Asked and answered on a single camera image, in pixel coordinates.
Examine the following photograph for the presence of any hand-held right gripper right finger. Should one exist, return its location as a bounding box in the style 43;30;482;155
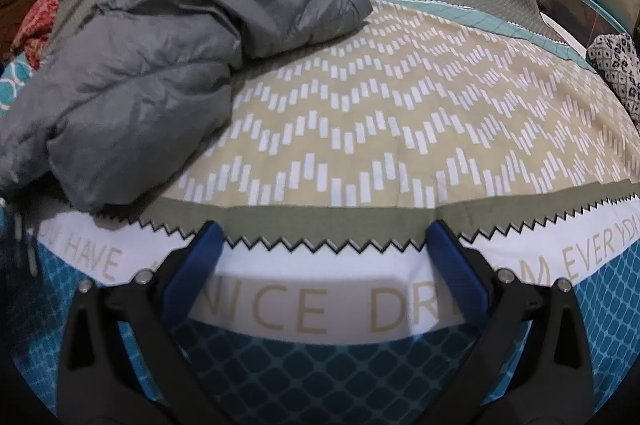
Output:
425;220;608;425

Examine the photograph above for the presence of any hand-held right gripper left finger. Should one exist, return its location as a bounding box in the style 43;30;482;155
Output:
56;221;241;425

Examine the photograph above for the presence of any grey puffer jacket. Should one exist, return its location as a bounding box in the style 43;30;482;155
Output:
0;0;373;212

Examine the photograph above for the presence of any patterned teal beige bedsheet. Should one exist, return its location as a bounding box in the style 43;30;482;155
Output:
0;0;640;425

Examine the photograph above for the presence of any teal white patterned pillow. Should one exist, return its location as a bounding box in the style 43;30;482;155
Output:
0;50;41;112

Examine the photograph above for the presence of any black white patterned cloth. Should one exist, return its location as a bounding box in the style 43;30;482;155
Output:
585;32;640;126

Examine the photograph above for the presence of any clear plastic bin teal rim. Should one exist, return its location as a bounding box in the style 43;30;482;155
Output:
539;0;637;56

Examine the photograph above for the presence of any red patterned blanket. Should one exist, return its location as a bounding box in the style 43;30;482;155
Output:
10;0;118;61

